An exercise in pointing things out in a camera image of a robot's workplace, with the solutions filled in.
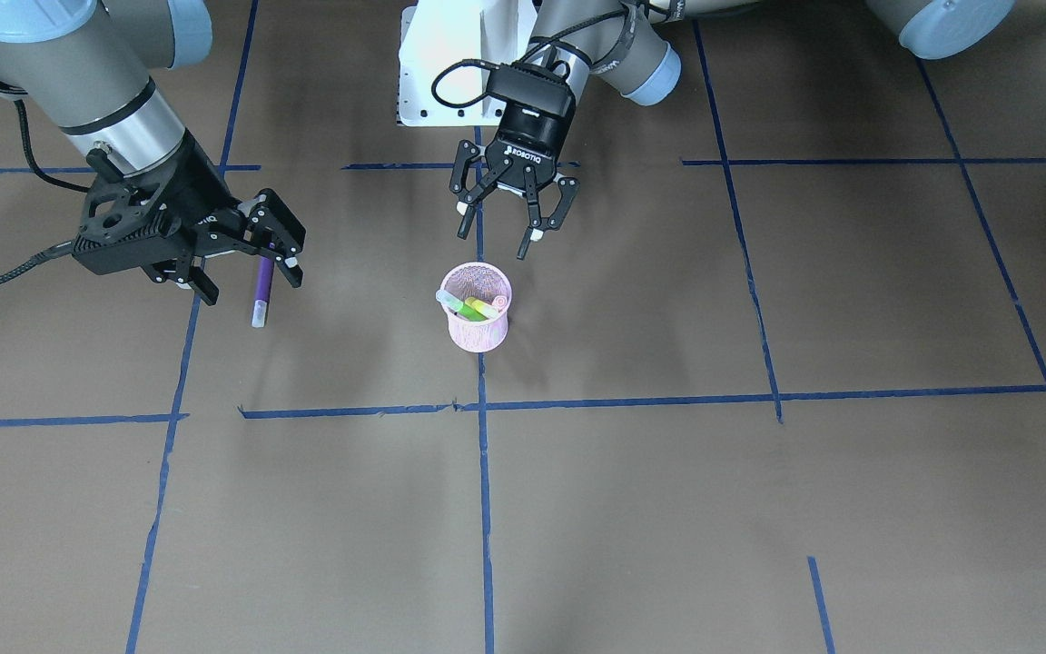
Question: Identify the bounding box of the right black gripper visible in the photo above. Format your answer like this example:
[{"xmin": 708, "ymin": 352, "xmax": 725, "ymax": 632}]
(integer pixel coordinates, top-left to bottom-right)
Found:
[{"xmin": 71, "ymin": 136, "xmax": 306, "ymax": 306}]

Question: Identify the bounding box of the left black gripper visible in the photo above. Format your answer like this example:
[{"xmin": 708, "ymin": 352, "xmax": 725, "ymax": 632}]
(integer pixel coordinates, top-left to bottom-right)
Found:
[{"xmin": 449, "ymin": 62, "xmax": 579, "ymax": 261}]

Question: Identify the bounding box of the purple marker pen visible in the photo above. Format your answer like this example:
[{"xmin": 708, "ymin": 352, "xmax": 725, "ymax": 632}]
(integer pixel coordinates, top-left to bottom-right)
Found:
[{"xmin": 251, "ymin": 255, "xmax": 274, "ymax": 330}]

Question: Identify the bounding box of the green marker pen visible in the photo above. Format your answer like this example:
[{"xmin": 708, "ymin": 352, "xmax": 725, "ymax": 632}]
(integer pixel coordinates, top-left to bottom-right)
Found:
[{"xmin": 435, "ymin": 289, "xmax": 502, "ymax": 322}]

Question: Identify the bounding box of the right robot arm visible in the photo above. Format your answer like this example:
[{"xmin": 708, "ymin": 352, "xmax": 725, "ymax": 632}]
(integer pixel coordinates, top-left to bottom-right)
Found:
[{"xmin": 0, "ymin": 1, "xmax": 306, "ymax": 305}]

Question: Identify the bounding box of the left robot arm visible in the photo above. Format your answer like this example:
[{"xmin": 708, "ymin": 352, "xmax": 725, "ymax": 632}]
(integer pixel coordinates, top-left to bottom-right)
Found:
[{"xmin": 449, "ymin": 1, "xmax": 755, "ymax": 258}]

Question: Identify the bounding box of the pink mesh pen holder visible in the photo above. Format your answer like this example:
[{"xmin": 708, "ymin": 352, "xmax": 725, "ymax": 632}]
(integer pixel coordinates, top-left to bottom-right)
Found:
[{"xmin": 439, "ymin": 262, "xmax": 511, "ymax": 353}]

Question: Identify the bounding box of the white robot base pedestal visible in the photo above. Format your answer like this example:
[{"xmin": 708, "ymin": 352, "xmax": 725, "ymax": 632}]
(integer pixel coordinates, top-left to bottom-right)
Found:
[{"xmin": 396, "ymin": 1, "xmax": 538, "ymax": 127}]

